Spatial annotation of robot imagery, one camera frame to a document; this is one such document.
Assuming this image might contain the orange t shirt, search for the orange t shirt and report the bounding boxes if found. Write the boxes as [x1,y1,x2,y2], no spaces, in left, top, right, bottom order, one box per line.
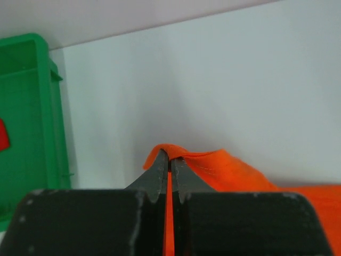
[143,144,340,255]

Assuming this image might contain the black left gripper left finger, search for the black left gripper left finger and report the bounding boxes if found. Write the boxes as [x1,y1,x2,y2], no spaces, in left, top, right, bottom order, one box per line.
[1,150,168,255]

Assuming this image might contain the red t shirt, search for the red t shirt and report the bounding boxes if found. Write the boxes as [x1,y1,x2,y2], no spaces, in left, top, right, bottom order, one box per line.
[0,119,10,151]

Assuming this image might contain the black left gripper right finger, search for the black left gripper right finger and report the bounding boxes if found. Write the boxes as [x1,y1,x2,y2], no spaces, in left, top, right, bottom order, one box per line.
[170,158,334,255]

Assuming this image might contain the green plastic tray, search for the green plastic tray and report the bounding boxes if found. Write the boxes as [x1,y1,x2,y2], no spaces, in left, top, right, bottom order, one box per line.
[1,33,71,231]

